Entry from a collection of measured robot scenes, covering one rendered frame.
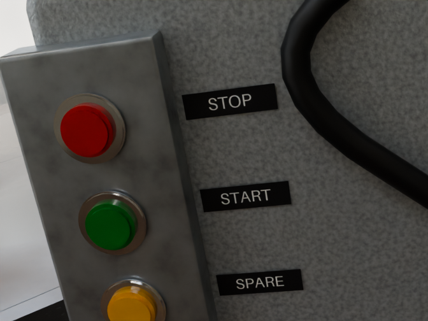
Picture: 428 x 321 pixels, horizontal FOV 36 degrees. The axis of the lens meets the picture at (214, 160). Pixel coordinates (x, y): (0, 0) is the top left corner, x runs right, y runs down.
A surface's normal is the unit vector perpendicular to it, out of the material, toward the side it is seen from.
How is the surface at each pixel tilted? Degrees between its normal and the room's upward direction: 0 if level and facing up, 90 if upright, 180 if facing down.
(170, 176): 90
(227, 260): 90
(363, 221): 90
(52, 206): 90
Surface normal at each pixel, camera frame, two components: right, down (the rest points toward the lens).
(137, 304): -0.14, 0.36
